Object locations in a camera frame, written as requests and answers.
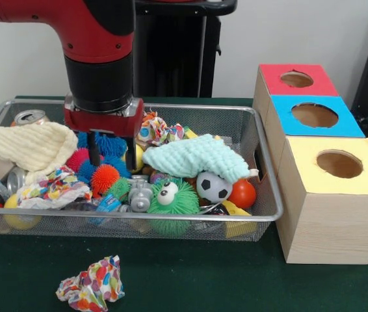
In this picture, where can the yellow ball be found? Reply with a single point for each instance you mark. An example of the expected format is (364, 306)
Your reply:
(140, 159)

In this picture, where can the wooden box with three holes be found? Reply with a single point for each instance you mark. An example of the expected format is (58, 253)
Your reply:
(330, 214)

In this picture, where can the green fuzzy toy with eyes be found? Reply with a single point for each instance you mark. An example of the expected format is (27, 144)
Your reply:
(181, 201)

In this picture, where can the red ball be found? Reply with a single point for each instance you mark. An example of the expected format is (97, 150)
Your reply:
(244, 193)

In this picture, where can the cream waffle cloth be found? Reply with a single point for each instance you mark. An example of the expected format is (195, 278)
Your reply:
(21, 146)

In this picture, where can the grey robot toy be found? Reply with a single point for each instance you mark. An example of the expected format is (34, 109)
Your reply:
(140, 195)

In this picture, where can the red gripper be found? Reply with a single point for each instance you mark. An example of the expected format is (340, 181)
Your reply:
(103, 122)

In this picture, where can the orange spiky ball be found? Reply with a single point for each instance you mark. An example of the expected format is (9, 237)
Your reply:
(105, 179)

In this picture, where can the crushed silver can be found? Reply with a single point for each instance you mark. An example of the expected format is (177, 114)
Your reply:
(29, 117)

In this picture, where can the mint green waffle cloth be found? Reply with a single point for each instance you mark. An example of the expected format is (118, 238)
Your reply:
(197, 156)

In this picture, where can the black and white soccer ball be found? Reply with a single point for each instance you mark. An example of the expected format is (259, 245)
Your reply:
(214, 187)

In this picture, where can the yellow cheese wedge toy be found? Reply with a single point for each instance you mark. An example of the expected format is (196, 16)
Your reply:
(236, 211)

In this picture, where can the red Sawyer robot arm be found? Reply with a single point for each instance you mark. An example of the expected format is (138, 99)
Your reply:
(86, 39)

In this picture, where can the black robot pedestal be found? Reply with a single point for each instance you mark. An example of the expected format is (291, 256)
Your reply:
(177, 58)

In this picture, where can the blue spiky ball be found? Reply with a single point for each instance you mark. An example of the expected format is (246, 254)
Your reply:
(111, 144)

